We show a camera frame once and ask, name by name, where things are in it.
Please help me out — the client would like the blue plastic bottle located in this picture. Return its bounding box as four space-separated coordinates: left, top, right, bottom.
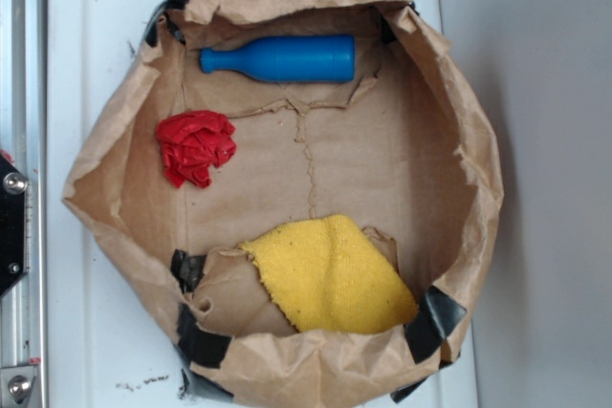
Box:
200 34 356 83

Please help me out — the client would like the black mounting bracket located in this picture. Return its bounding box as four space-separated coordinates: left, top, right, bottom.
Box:
0 150 29 298

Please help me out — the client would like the white plastic tray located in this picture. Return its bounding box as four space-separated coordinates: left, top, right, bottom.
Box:
45 0 479 408

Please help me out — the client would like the crumpled red cloth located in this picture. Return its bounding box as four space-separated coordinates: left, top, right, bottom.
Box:
156 110 237 188

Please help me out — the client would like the brown paper bag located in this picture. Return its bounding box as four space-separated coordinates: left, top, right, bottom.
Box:
63 0 504 407

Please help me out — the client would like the yellow cloth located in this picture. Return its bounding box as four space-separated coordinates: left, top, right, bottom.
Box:
239 215 418 334

